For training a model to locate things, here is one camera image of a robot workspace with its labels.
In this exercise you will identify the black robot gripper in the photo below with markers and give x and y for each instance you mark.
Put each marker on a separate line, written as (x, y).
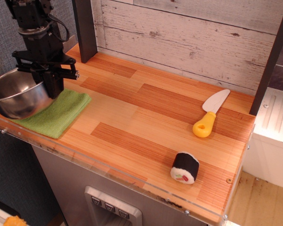
(45, 54)

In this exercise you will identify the stainless steel bowl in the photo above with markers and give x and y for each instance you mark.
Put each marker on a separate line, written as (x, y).
(20, 96)

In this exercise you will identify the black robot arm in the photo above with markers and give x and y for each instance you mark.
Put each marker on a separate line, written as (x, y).
(34, 18)

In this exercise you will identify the green folded towel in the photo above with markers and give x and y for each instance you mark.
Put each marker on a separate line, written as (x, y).
(55, 119)

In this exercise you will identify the clear acrylic table guard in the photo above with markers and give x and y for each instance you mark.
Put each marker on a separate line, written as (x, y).
(139, 154)

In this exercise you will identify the silver toy fridge cabinet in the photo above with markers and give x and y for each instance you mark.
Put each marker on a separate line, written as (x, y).
(68, 182)

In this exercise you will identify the grey ice dispenser panel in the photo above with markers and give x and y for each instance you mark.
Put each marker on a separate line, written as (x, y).
(110, 207)

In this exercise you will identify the orange plush toy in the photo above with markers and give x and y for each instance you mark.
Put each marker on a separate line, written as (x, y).
(14, 221)

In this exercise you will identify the plush sushi roll toy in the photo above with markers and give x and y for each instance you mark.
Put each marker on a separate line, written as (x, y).
(185, 168)

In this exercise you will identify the white toy sink unit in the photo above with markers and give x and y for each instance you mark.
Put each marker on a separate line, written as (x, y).
(264, 156)

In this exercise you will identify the dark left shelf post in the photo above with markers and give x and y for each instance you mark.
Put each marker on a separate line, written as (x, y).
(85, 29)

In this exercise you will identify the dark shelf post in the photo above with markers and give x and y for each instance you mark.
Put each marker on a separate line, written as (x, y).
(85, 29)
(267, 74)

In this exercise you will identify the toy knife yellow handle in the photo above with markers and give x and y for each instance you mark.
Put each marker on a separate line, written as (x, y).
(203, 127)

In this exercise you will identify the dark right shelf post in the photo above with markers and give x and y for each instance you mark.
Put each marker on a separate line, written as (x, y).
(267, 74)

